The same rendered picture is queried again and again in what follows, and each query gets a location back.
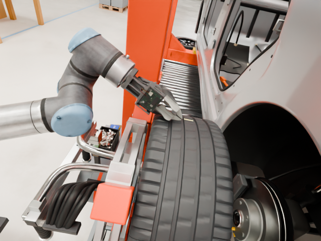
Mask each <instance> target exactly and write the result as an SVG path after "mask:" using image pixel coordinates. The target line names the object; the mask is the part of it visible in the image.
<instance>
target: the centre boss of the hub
mask: <svg viewBox="0 0 321 241"><path fill-rule="evenodd" d="M233 222H234V225H235V226H236V227H238V228H241V227H242V226H243V223H244V216H243V213H242V211H241V210H240V209H236V210H235V211H234V213H233Z"/></svg>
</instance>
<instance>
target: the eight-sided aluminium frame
mask: <svg viewBox="0 0 321 241"><path fill-rule="evenodd" d="M147 131H148V124H147V121H146V120H140V119H136V118H131V117H130V118H129V119H128V121H127V123H126V127H125V130H124V132H123V135H122V138H121V140H120V143H119V145H118V148H117V151H116V153H115V156H114V158H113V160H112V161H111V163H110V166H109V169H108V173H107V176H106V179H105V182H111V183H115V184H121V185H126V186H131V185H132V181H133V176H134V173H135V174H136V175H138V176H139V170H140V165H141V163H142V158H143V154H144V152H143V150H144V144H145V139H146V135H147ZM131 133H133V136H132V143H134V145H133V148H132V151H131V155H130V158H129V161H128V164H126V163H122V159H123V156H124V152H125V149H126V146H127V143H128V142H129V139H130V136H131ZM136 163H137V167H136V172H135V165H136ZM135 193H136V191H135ZM135 193H134V197H135ZM134 197H133V201H132V204H133V202H134ZM131 208H132V205H131ZM130 210H131V209H130ZM130 212H131V211H130ZM129 217H130V214H129ZM129 217H128V220H127V222H126V224H125V225H123V228H122V225H119V224H114V226H113V229H112V231H111V234H110V237H109V240H108V241H125V237H126V230H127V226H128V221H129ZM106 224H107V222H104V221H99V220H98V221H97V224H96V230H95V234H94V239H93V241H103V237H104V233H105V229H106ZM121 228H122V232H121Z"/></svg>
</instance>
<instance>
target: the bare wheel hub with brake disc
mask: <svg viewBox="0 0 321 241"><path fill-rule="evenodd" d="M247 183H248V186H249V188H248V190H247V191H246V192H245V193H244V194H243V195H242V196H241V197H240V198H238V199H236V200H234V203H233V213H234V211H235V210H236V209H240V210H241V211H242V213H243V216H244V223H243V226H242V227H241V228H238V227H236V226H235V225H234V222H233V227H235V230H233V233H234V235H235V237H234V240H235V241H288V225H287V219H286V214H285V211H284V208H283V205H282V203H281V200H280V198H279V196H278V195H277V193H276V191H275V190H274V188H273V187H272V186H271V185H270V184H269V183H267V182H266V181H264V180H260V179H255V178H250V179H247Z"/></svg>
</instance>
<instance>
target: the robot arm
mask: <svg viewBox="0 0 321 241"><path fill-rule="evenodd" d="M68 50H69V52H70V53H71V54H73V55H72V57H71V59H70V61H69V63H68V65H67V67H66V69H65V71H64V73H63V75H62V77H61V78H60V80H59V81H58V83H57V88H56V90H57V94H58V95H57V97H49V98H43V99H41V100H34V101H27V102H20V103H13V104H7V105H0V141H3V140H9V139H14V138H20V137H25V136H31V135H37V134H42V133H48V132H49V133H53V132H56V133H57V134H59V135H61V136H64V137H77V136H80V135H82V134H84V133H86V132H87V131H88V130H89V129H90V127H91V125H92V119H93V86H94V84H95V83H96V81H97V80H98V78H99V76H102V77H103V78H104V79H105V80H107V81H108V82H109V83H111V84H112V85H113V86H115V87H116V88H118V87H122V88H123V89H125V90H126V91H128V92H129V93H130V94H132V95H133V96H134V97H135V98H137V101H136V103H135V105H136V106H138V107H139V108H140V109H142V110H143V111H144V112H146V113H147V114H148V115H149V114H150V112H152V113H154V114H158V115H162V116H163V117H164V119H166V120H167V121H170V119H172V120H178V121H181V120H182V112H181V110H180V108H179V106H178V104H177V101H176V99H175V97H174V96H173V94H172V92H171V91H170V90H169V89H168V88H166V87H165V86H164V85H161V86H160V85H158V84H157V82H153V81H149V80H147V79H145V78H142V77H140V76H139V77H136V74H137V72H138V70H137V69H136V68H134V67H135V63H134V62H133V61H132V60H130V59H129V55H126V56H125V55H124V54H123V53H122V52H121V51H119V50H118V49H117V48H116V47H115V46H114V45H112V44H111V43H110V42H109V41H108V40H106V39H105V38H104V37H103V36H102V35H101V34H100V33H98V32H96V31H95V30H94V29H92V28H90V27H85V28H83V29H81V30H80V31H78V32H77V33H76V34H75V35H74V36H73V38H72V39H71V40H70V42H69V46H68ZM163 99H164V104H165V105H166V106H169V107H171V109H172V110H173V111H175V112H176V114H174V113H172V111H171V110H168V109H166V107H165V106H164V105H163V104H160V102H161V101H162V100H163ZM140 106H142V107H143V108H144V109H145V110H146V111H145V110H144V109H143V108H141V107H140Z"/></svg>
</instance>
